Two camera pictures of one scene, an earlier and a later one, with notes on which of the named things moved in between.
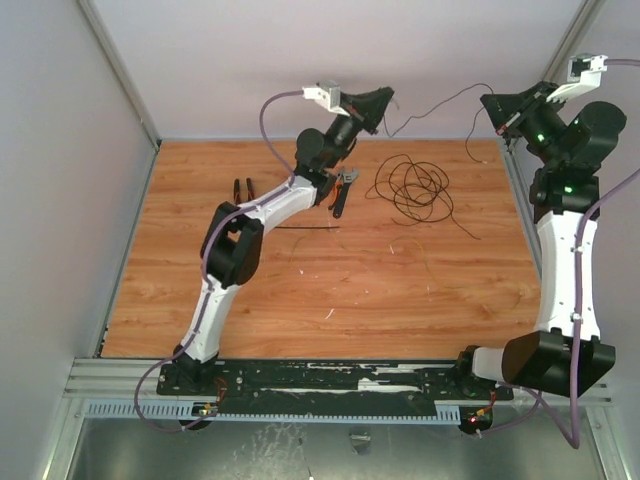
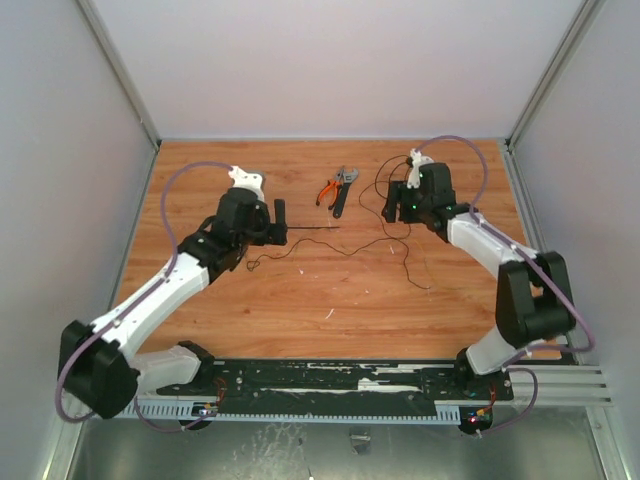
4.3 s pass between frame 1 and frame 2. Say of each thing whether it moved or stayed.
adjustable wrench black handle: stayed
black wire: moved
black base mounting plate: stayed
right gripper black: moved
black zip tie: stayed
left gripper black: moved
